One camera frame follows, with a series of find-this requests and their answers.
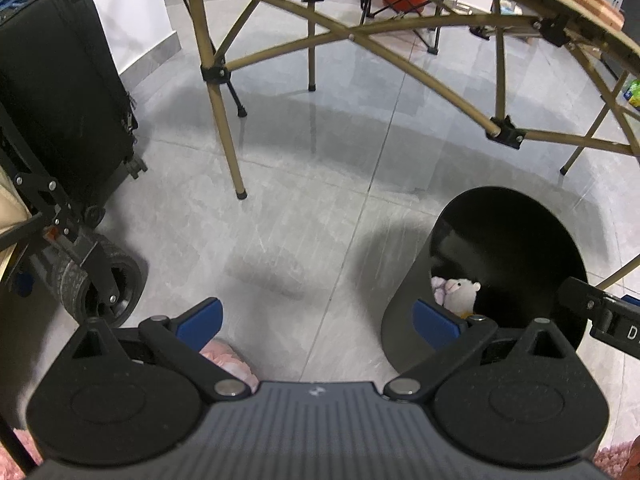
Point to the yellow hamster plush toy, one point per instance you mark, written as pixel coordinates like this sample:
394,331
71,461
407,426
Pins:
460,297

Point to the green bag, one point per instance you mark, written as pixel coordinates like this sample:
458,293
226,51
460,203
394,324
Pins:
632,92

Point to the lavender fluffy plush toy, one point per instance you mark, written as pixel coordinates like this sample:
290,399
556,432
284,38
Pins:
439,287

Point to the black folding cart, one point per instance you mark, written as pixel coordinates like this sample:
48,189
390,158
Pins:
120,280

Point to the black suitcase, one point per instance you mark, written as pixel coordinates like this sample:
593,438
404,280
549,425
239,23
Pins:
60,85

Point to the black round bin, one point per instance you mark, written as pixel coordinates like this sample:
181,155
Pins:
500,240

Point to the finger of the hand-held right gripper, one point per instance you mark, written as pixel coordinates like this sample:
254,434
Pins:
580,297

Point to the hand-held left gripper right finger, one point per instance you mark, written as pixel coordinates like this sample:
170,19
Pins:
435,325

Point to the tan folding table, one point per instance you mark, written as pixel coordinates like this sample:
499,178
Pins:
220,110

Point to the pink fluffy cloth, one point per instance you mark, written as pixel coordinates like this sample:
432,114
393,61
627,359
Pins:
227,360

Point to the black folding chair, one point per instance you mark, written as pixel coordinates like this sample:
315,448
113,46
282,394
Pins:
367,0

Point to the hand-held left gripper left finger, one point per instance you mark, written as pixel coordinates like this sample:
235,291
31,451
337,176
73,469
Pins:
200,322

